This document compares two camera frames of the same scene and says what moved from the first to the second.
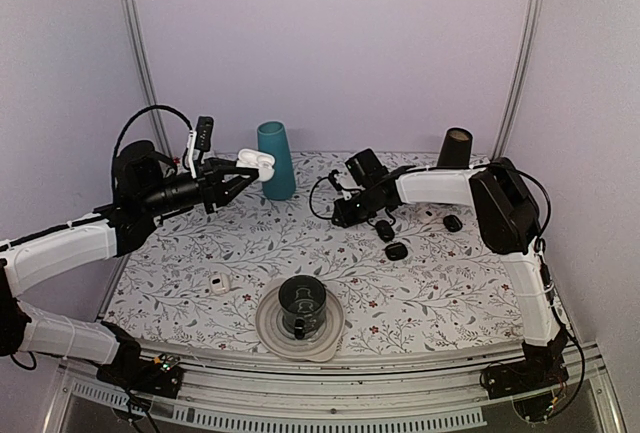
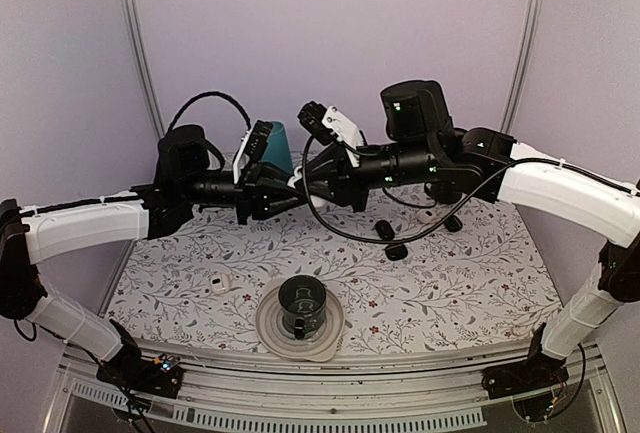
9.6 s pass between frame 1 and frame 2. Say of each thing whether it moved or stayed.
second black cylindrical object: stayed
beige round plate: stayed
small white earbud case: stayed
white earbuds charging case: moved
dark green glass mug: stayed
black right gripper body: moved
